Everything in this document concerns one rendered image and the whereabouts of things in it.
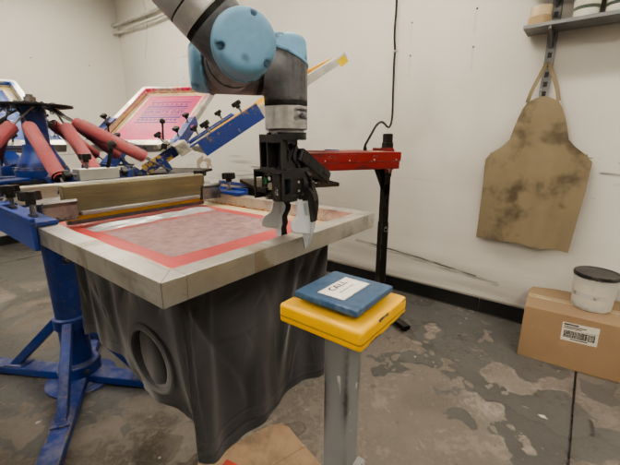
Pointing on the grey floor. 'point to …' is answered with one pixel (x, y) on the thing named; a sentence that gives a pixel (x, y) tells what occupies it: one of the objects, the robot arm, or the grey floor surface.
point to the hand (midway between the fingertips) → (295, 238)
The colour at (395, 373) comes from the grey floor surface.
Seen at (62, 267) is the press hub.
